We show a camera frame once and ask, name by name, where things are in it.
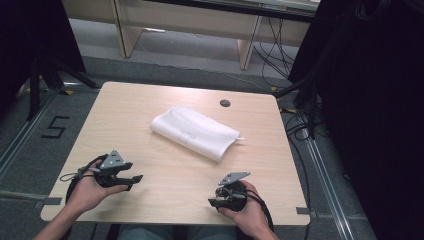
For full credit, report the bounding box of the white towel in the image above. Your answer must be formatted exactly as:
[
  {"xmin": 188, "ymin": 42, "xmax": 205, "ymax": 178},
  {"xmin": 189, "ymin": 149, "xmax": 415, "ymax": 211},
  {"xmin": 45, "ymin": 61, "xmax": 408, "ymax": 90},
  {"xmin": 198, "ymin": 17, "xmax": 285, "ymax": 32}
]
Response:
[{"xmin": 149, "ymin": 105, "xmax": 246, "ymax": 163}]

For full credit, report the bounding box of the black metal stand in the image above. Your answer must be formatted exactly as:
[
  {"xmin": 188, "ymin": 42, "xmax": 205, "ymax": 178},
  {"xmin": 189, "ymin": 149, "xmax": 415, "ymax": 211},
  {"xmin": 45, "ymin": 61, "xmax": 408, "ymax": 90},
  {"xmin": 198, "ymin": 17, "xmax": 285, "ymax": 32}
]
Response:
[
  {"xmin": 273, "ymin": 74, "xmax": 321, "ymax": 140},
  {"xmin": 25, "ymin": 54, "xmax": 101, "ymax": 122}
]

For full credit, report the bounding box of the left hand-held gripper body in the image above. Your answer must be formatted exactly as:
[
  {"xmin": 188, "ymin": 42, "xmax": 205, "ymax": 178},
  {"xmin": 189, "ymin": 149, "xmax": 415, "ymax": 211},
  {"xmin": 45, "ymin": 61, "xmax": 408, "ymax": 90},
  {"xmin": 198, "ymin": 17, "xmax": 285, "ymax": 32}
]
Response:
[{"xmin": 94, "ymin": 149, "xmax": 134, "ymax": 188}]

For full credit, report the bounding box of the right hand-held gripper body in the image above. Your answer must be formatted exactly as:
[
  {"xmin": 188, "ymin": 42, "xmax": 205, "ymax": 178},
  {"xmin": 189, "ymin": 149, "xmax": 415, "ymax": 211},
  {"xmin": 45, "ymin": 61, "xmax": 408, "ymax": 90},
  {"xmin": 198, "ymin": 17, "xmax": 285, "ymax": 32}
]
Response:
[{"xmin": 213, "ymin": 171, "xmax": 252, "ymax": 213}]

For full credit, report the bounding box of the person's right hand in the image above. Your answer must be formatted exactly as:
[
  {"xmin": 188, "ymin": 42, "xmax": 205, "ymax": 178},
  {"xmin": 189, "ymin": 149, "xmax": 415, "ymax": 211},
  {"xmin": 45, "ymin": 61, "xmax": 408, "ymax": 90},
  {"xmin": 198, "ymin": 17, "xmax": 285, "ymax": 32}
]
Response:
[{"xmin": 218, "ymin": 179, "xmax": 268, "ymax": 235}]

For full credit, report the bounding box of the aluminium floor rail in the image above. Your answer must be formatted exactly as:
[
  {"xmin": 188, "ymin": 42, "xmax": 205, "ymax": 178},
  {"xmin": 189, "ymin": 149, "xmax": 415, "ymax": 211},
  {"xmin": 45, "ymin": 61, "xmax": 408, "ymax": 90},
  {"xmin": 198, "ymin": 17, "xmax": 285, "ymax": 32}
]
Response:
[
  {"xmin": 301, "ymin": 128, "xmax": 356, "ymax": 240},
  {"xmin": 0, "ymin": 88, "xmax": 61, "ymax": 181}
]

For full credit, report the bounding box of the light wooden desk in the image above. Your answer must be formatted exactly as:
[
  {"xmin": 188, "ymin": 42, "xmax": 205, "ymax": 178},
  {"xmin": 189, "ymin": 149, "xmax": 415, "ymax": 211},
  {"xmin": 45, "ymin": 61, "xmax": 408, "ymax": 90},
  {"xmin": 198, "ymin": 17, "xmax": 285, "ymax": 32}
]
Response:
[{"xmin": 61, "ymin": 0, "xmax": 321, "ymax": 71}]

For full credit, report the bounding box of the bundle of black floor cables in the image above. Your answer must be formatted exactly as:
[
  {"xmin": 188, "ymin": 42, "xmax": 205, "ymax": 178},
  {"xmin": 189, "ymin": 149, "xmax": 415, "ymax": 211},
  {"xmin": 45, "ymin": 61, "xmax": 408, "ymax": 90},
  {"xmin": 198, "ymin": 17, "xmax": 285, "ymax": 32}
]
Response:
[{"xmin": 252, "ymin": 16, "xmax": 301, "ymax": 88}]

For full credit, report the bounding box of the person's left hand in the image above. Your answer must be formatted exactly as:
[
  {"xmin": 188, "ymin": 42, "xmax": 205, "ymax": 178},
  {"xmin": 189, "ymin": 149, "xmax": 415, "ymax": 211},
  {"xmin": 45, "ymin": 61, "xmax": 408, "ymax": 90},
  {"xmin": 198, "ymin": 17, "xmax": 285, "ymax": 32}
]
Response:
[{"xmin": 65, "ymin": 159, "xmax": 130, "ymax": 215}]

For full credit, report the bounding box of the black curtain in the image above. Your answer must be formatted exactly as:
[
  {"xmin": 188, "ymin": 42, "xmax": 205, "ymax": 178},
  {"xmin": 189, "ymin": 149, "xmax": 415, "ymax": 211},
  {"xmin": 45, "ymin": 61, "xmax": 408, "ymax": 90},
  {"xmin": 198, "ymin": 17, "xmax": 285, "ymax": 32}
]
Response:
[
  {"xmin": 288, "ymin": 0, "xmax": 424, "ymax": 240},
  {"xmin": 0, "ymin": 0, "xmax": 87, "ymax": 114}
]

